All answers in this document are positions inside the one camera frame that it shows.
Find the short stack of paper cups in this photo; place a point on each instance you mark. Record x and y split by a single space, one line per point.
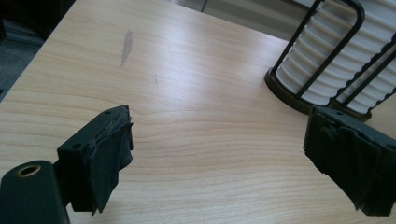
311 49

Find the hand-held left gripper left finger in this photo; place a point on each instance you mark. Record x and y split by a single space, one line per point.
93 155

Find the tall stack of paper cups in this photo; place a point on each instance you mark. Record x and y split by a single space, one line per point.
370 96

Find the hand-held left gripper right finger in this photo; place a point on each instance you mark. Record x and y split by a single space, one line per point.
348 155

